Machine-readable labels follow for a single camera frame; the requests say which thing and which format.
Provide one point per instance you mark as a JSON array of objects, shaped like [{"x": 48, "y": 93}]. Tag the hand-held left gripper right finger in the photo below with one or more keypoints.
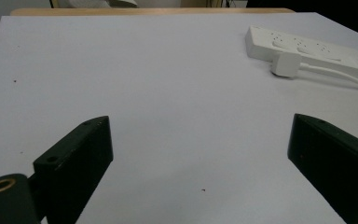
[{"x": 332, "y": 161}]

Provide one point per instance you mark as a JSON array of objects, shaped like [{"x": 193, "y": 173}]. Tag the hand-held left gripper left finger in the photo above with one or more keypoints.
[{"x": 74, "y": 168}]

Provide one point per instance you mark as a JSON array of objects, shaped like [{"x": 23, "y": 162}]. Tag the white power strip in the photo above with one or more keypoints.
[{"x": 307, "y": 48}]

